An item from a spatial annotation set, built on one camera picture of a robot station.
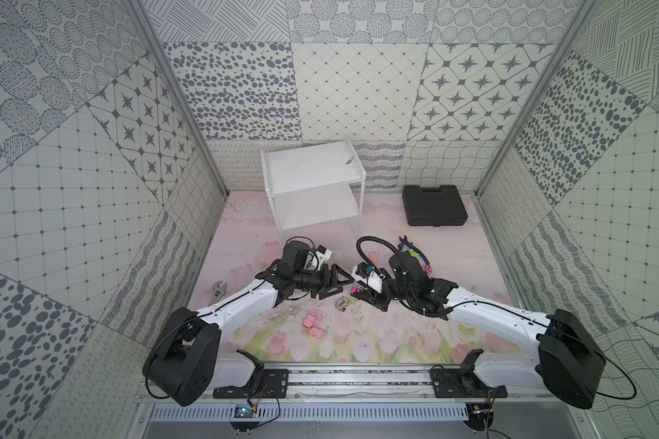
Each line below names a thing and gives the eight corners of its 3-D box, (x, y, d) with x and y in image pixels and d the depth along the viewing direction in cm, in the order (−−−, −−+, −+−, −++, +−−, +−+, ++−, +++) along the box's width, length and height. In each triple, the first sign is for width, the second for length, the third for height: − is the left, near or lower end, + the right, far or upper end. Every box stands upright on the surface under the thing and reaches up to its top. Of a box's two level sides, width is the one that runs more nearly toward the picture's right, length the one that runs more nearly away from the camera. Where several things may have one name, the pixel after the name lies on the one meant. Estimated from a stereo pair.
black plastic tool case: (408, 227, 111) (411, 218, 107) (401, 194, 124) (404, 185, 120) (465, 227, 111) (470, 219, 107) (452, 194, 124) (456, 185, 120)
